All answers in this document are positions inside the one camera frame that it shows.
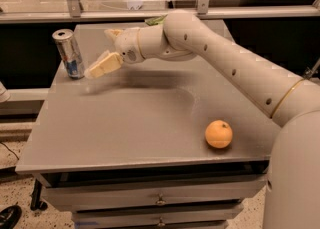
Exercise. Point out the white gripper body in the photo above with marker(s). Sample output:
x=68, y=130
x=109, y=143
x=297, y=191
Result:
x=127, y=47

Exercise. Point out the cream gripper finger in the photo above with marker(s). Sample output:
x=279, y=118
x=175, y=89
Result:
x=113, y=34
x=106, y=63

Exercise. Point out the silver blue redbull can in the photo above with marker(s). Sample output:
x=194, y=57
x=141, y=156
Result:
x=69, y=52

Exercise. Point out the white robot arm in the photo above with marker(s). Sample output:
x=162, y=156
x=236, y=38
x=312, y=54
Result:
x=293, y=180

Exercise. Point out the green chip bag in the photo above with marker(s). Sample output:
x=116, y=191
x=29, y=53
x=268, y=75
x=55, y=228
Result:
x=155, y=20

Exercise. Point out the grey drawer cabinet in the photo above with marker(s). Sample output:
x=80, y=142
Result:
x=104, y=149

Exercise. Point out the orange fruit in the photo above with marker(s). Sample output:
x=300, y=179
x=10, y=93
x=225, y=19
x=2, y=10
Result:
x=218, y=134

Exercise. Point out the upper drawer metal knob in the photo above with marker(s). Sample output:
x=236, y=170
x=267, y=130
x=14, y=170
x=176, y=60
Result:
x=160, y=201

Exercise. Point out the drawer metal knob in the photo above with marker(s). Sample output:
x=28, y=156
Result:
x=160, y=201
x=161, y=223

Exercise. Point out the black caster wheel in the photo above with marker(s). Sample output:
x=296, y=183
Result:
x=36, y=202

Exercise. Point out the lower drawer metal knob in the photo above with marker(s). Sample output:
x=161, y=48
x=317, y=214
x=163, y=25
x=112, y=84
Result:
x=161, y=223

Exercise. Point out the black object floor corner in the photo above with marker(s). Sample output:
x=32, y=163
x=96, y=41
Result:
x=10, y=216

